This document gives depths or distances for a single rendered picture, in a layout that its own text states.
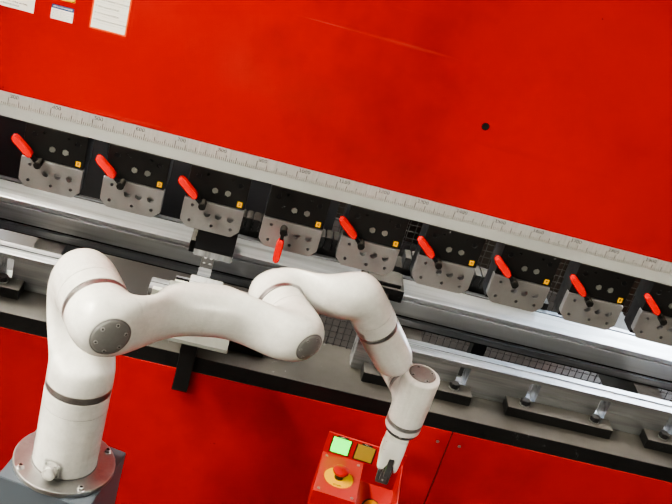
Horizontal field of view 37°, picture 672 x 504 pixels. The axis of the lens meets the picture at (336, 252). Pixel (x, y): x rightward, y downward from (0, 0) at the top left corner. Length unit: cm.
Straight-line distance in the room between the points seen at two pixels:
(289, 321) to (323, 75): 72
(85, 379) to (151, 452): 99
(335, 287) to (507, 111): 69
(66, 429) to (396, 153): 104
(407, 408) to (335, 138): 66
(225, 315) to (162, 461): 101
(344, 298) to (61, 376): 55
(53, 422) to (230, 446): 93
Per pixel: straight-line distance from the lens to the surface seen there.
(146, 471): 284
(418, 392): 224
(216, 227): 253
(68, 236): 294
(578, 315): 269
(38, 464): 198
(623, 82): 246
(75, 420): 188
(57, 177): 257
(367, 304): 199
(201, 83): 240
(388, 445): 234
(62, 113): 249
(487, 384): 278
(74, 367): 184
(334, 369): 270
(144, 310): 174
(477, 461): 278
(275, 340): 188
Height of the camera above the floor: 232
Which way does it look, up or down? 26 degrees down
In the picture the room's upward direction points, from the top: 17 degrees clockwise
